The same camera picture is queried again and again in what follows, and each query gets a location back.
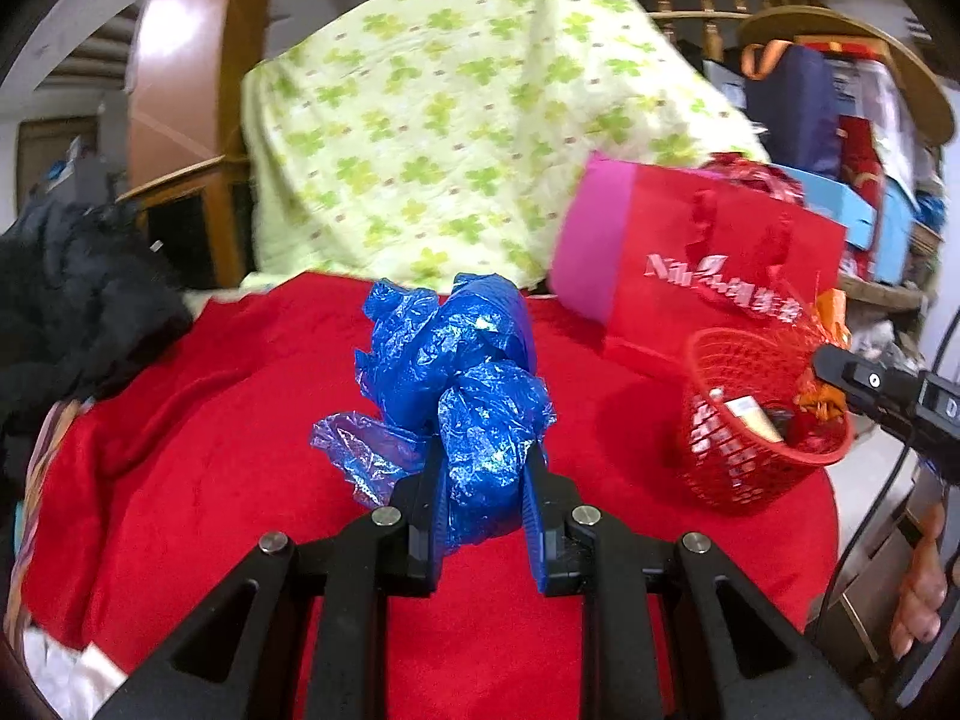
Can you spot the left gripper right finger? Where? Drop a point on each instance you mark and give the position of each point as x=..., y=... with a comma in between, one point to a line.
x=671, y=629

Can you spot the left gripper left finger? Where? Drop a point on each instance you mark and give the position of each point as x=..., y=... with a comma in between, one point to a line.
x=299, y=630

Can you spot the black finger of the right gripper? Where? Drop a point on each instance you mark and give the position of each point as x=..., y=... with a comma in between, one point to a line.
x=884, y=394

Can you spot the orange snack wrapper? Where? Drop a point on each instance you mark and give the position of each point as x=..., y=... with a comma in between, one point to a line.
x=822, y=335

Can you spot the orange and white medicine box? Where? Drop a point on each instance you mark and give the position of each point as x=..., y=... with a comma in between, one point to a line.
x=748, y=411

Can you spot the blue plastic bag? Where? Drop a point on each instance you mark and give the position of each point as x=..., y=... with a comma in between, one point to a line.
x=461, y=371

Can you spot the red plastic bag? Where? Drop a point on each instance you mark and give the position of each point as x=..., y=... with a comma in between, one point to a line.
x=807, y=433

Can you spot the right hand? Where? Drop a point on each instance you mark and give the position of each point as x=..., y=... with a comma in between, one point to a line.
x=923, y=590

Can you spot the red plastic mesh basket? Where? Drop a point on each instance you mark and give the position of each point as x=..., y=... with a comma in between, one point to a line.
x=724, y=464

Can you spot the light blue box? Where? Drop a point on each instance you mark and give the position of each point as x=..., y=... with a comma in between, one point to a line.
x=840, y=203

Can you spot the red Nilrich paper bag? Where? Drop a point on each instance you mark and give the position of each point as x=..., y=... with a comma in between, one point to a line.
x=700, y=252

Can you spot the red blanket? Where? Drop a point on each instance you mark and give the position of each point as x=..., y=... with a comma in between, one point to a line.
x=254, y=423

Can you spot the shiny red bag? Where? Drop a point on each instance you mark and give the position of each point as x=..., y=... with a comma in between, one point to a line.
x=737, y=168

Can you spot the magenta pillow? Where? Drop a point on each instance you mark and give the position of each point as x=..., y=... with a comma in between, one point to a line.
x=611, y=199

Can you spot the navy blue bag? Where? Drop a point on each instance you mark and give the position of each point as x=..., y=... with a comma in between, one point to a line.
x=790, y=90

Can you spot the striped cloth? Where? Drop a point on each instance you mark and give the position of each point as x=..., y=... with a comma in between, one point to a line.
x=55, y=427

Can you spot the wooden headboard cabinet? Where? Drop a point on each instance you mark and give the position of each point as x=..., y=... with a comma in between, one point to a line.
x=199, y=220

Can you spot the straw hat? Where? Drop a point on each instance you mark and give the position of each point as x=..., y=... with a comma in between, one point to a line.
x=842, y=37

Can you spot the black clothes pile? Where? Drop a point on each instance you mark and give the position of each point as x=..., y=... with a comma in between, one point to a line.
x=86, y=306

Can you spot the green clover patterned quilt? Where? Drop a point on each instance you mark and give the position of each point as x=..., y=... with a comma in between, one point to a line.
x=414, y=140

